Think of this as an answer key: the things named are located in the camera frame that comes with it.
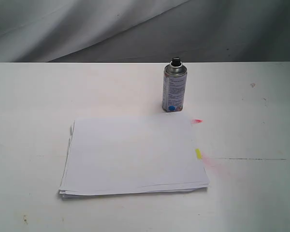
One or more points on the silver spray can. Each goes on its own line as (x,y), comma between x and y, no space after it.
(174,85)

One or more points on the grey fabric backdrop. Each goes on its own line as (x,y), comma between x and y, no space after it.
(144,30)

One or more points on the white paper stack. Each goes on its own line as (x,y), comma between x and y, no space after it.
(132,154)

